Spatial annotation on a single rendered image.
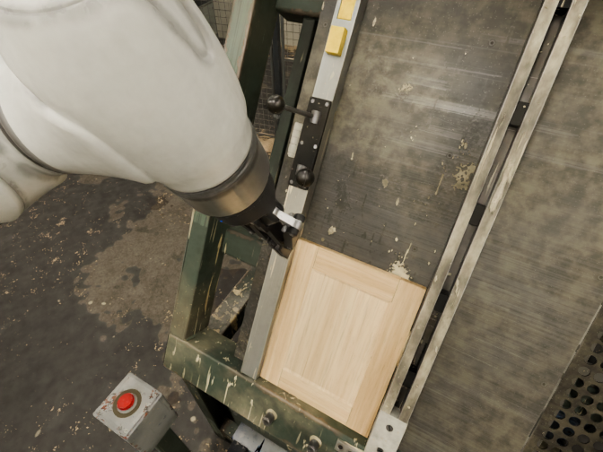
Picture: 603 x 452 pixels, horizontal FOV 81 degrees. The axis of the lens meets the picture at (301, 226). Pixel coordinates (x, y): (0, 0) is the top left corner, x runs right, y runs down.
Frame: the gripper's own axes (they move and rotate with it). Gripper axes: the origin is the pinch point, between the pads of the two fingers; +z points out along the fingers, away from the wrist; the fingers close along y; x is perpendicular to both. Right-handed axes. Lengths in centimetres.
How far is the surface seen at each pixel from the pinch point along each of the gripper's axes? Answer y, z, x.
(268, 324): 9.2, 40.4, 13.2
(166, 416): 27, 49, 47
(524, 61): -23.2, 2.4, -44.2
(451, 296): -27.0, 24.1, -7.6
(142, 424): 27, 39, 48
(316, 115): 10.9, 12.1, -30.7
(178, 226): 149, 172, -14
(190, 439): 46, 125, 79
